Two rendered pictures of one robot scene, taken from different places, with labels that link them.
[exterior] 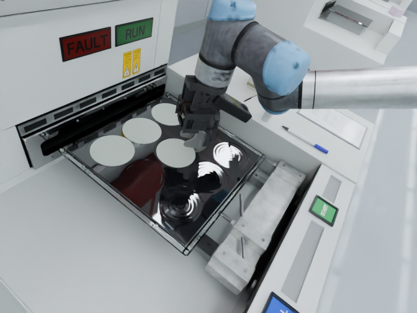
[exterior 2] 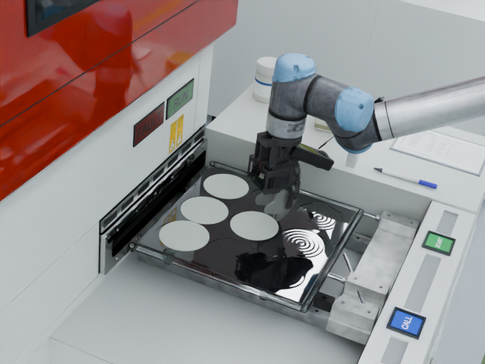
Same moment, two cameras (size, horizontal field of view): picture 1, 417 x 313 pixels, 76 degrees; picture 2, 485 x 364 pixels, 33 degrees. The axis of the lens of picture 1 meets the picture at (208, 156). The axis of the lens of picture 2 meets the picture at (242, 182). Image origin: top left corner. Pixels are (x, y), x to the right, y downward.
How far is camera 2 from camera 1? 104 cm
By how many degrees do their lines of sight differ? 12
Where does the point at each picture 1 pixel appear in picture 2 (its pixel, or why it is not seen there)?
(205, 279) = (329, 346)
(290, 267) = (410, 292)
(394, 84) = (455, 100)
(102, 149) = (173, 237)
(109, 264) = (224, 347)
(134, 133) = (198, 215)
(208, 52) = (280, 108)
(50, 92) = (122, 181)
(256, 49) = (325, 100)
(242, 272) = (366, 313)
